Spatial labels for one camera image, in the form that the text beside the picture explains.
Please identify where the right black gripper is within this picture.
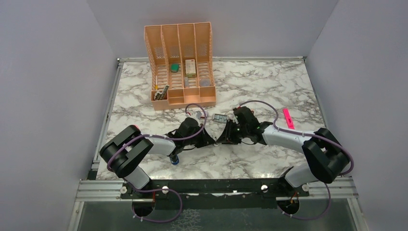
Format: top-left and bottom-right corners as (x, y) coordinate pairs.
(217, 119), (249, 144)

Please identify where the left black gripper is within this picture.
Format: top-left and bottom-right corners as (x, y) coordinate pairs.
(184, 123), (216, 148)

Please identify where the blue stapler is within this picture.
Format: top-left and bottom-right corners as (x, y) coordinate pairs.
(169, 155), (179, 165)

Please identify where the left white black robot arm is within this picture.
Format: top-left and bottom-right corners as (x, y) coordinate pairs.
(99, 117), (216, 198)

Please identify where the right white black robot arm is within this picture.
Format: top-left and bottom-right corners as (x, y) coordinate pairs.
(217, 106), (353, 196)

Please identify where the pink highlighter marker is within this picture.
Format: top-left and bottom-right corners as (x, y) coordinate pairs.
(282, 108), (295, 129)

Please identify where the black white item in organizer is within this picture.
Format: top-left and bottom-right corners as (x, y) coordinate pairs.
(154, 85), (170, 101)

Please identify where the clear round lid in organizer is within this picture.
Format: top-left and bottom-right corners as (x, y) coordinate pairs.
(199, 78), (211, 87)

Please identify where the white green box in organizer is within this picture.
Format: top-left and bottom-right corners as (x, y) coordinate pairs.
(184, 59), (197, 78)

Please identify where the green object in organizer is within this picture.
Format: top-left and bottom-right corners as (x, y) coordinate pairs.
(170, 63), (180, 73)

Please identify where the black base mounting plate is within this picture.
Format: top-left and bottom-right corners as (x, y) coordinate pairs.
(120, 178), (309, 210)

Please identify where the orange plastic desk organizer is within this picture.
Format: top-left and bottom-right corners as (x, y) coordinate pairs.
(144, 22), (217, 111)

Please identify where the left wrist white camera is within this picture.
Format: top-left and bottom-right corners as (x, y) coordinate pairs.
(191, 111), (206, 121)

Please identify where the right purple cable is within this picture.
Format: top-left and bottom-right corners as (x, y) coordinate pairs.
(239, 100), (355, 221)

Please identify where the aluminium frame rail front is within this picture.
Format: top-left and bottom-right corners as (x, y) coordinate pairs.
(76, 177), (359, 202)

